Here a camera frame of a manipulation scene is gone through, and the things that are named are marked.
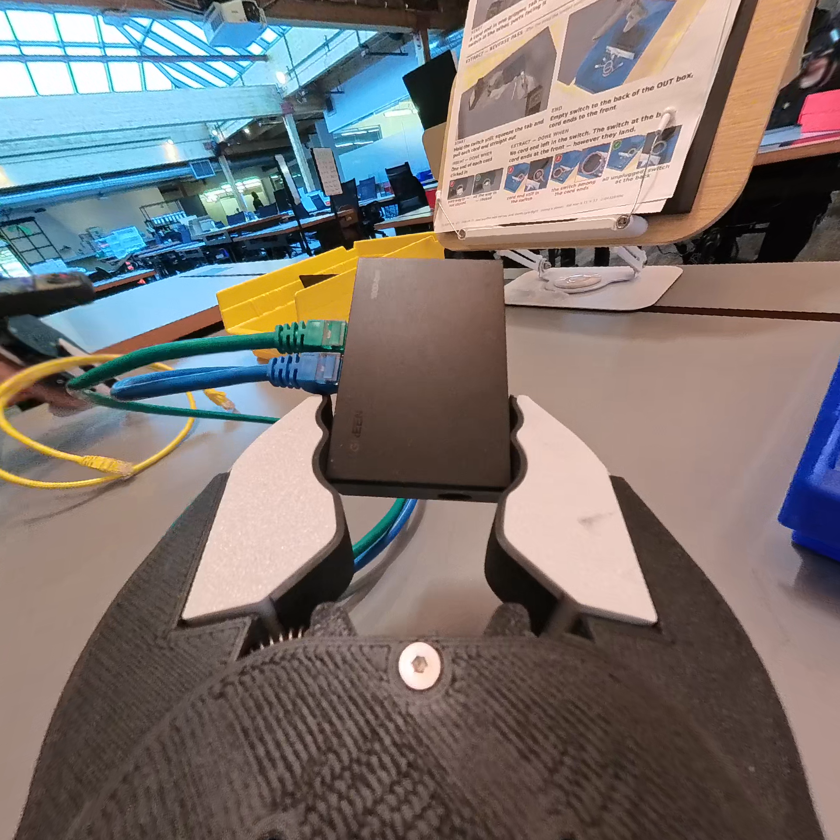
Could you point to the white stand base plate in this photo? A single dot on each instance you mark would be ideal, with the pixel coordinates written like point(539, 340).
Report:
point(643, 285)

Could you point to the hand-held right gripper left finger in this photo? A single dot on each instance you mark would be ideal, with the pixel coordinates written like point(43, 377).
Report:
point(262, 512)

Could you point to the black monitor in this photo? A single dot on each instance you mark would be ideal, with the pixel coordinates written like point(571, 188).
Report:
point(430, 88)

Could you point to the white ceiling air unit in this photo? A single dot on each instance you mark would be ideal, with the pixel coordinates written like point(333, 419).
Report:
point(229, 19)

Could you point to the black network switch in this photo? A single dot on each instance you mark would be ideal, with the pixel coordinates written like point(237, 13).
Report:
point(420, 367)

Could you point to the wooden document stand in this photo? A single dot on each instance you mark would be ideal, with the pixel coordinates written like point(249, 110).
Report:
point(754, 98)

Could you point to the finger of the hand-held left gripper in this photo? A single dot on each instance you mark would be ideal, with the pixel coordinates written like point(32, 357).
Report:
point(80, 351)

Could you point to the pink box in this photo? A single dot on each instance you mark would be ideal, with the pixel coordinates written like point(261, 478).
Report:
point(820, 111)

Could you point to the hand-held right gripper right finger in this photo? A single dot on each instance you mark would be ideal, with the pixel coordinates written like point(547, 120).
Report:
point(577, 525)

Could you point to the printed instruction sheet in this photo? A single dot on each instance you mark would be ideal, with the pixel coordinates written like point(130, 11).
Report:
point(590, 98)

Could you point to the yellow plastic bin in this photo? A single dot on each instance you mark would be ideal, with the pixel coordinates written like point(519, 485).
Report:
point(262, 308)

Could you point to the black office chair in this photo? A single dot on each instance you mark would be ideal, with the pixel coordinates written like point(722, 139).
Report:
point(405, 187)

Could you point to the blue plastic bin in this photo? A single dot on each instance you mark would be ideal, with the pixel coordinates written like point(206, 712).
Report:
point(817, 472)

